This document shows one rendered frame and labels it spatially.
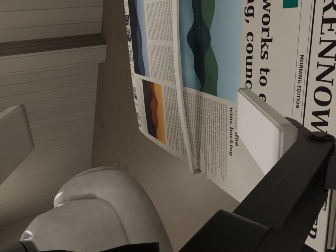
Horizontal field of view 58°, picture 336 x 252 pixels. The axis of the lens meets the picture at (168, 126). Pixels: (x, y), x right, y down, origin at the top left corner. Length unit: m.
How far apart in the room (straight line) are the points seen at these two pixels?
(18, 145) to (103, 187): 0.29
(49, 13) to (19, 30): 0.39
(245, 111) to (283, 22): 0.10
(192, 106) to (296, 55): 0.16
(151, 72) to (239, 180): 0.21
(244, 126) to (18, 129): 0.13
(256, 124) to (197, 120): 0.22
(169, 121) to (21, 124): 0.27
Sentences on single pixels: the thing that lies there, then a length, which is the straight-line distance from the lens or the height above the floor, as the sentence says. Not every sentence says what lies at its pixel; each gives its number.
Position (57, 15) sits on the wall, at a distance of 4.00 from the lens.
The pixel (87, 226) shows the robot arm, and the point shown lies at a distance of 0.44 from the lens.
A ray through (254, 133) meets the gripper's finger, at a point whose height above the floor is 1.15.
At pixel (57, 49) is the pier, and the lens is 4.01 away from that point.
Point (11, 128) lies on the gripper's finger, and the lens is 0.19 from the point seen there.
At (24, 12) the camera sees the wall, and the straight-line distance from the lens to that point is 3.91.
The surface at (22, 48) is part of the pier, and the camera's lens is 4.03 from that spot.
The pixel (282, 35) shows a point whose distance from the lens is 0.26.
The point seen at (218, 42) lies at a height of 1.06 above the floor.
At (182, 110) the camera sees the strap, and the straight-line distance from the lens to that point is 0.37.
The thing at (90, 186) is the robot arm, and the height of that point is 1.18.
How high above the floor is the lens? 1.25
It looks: 26 degrees down
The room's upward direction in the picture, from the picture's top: 105 degrees counter-clockwise
